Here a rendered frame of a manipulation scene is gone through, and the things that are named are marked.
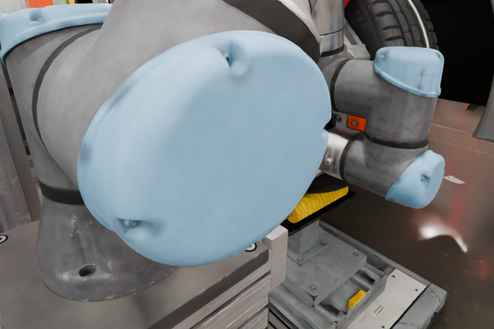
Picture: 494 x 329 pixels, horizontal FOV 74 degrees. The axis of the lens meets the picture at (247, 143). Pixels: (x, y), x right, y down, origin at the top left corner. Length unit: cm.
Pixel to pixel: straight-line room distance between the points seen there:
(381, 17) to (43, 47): 65
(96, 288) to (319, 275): 96
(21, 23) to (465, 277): 171
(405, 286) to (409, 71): 116
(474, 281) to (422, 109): 139
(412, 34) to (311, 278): 79
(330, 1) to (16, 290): 45
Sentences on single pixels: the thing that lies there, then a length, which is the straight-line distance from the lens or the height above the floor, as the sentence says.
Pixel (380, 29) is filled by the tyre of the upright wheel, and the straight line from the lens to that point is 77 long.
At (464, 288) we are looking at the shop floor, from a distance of 170.
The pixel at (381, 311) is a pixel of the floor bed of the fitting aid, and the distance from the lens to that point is 136.
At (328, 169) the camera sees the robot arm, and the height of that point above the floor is 84.
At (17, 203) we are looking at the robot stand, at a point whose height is 81.
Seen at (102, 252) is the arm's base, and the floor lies 86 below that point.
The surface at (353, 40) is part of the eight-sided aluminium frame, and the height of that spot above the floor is 99.
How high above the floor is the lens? 105
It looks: 22 degrees down
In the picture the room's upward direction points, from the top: straight up
